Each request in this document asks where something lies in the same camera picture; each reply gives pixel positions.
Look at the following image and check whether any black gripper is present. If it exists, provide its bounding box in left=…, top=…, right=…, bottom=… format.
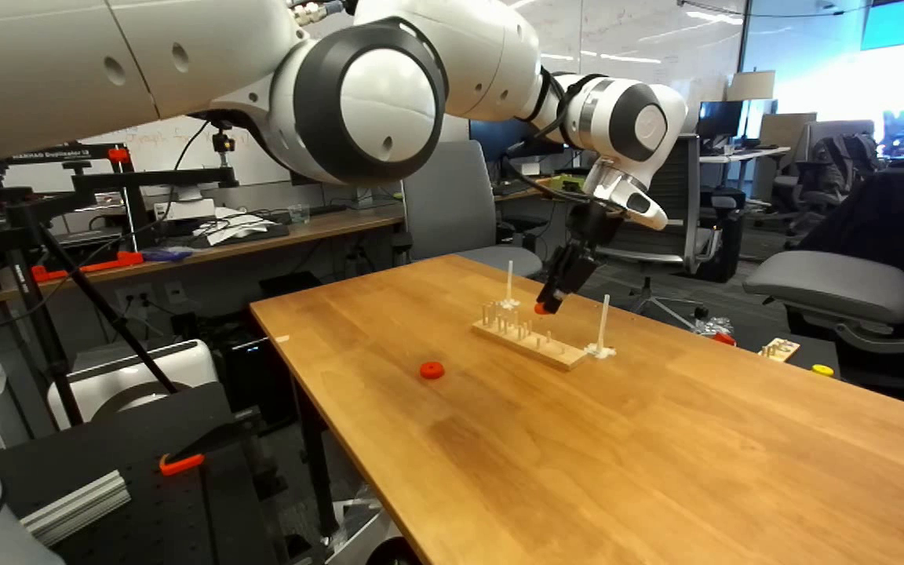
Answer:
left=537, top=197, right=622, bottom=313

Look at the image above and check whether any white robot base unit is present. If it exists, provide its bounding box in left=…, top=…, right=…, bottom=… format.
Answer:
left=46, top=335, right=222, bottom=434

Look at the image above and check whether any small purple object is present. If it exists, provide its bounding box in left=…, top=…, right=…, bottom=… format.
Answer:
left=139, top=245, right=195, bottom=264

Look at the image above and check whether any clear wine glass right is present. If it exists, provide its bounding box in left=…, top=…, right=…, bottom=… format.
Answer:
left=485, top=258, right=525, bottom=321

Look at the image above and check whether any wooden block with pegs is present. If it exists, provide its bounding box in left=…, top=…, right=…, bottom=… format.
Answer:
left=468, top=301, right=593, bottom=370

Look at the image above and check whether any grey chair with tall back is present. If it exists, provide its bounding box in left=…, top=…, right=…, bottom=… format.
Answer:
left=398, top=137, right=547, bottom=280

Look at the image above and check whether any black mesh office chair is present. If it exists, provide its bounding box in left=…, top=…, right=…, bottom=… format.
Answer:
left=618, top=132, right=724, bottom=282

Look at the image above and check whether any clear plastic bag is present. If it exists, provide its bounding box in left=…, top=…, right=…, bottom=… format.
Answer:
left=675, top=310, right=731, bottom=339

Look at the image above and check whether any low black side table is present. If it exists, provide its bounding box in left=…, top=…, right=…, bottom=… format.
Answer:
left=628, top=295, right=843, bottom=380

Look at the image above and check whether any long wooden desk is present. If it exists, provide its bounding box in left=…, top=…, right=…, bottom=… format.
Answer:
left=0, top=203, right=409, bottom=301

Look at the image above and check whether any beige lamp shade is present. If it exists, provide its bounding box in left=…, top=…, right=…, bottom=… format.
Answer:
left=726, top=67, right=783, bottom=108

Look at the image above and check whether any grey office chair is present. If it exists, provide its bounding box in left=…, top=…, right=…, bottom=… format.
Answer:
left=740, top=186, right=904, bottom=365

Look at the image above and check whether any white crumpled cloth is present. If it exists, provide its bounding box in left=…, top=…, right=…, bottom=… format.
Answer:
left=188, top=203, right=281, bottom=251

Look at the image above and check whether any orange black bar clamp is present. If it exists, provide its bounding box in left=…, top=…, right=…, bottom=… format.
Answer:
left=153, top=404, right=266, bottom=482

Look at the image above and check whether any aluminium extrusion bar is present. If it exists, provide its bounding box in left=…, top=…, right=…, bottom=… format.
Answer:
left=14, top=468, right=137, bottom=548

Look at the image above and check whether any red rail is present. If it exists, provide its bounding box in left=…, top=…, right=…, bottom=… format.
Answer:
left=26, top=247, right=150, bottom=289

